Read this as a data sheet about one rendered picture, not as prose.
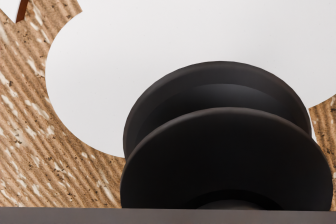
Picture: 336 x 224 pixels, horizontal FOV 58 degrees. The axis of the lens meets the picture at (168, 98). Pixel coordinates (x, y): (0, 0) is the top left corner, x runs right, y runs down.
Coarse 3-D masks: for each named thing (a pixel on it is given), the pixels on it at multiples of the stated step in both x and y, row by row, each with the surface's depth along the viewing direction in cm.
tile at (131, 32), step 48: (96, 0) 11; (144, 0) 11; (192, 0) 11; (240, 0) 11; (288, 0) 11; (96, 48) 12; (144, 48) 12; (192, 48) 12; (240, 48) 12; (288, 48) 12; (96, 96) 13; (96, 144) 14
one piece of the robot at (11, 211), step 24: (0, 216) 1; (24, 216) 1; (48, 216) 1; (72, 216) 1; (96, 216) 1; (120, 216) 1; (144, 216) 1; (168, 216) 1; (192, 216) 1; (216, 216) 1; (240, 216) 1; (264, 216) 1; (288, 216) 1; (312, 216) 1
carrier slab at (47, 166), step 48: (48, 0) 12; (0, 48) 13; (48, 48) 13; (0, 96) 14; (48, 96) 14; (0, 144) 16; (48, 144) 16; (0, 192) 17; (48, 192) 17; (96, 192) 17
